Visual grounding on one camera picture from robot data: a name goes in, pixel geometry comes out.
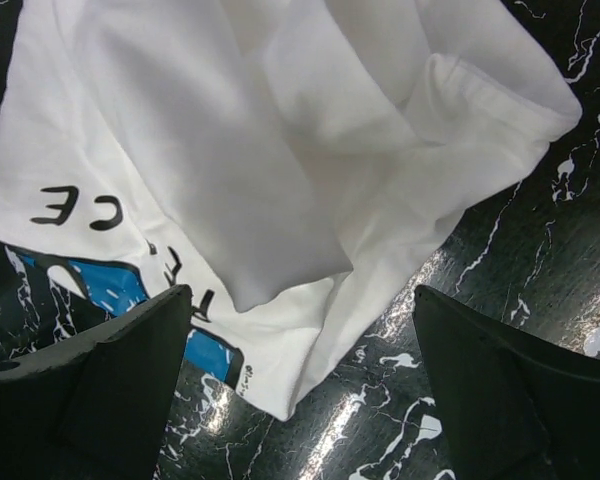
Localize black marble table mat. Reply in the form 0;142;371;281
0;1;600;479

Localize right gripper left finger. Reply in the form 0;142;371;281
0;285;192;479

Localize white daisy t-shirt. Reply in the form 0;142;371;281
0;1;582;421

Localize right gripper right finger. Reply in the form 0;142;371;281
413;285;600;479

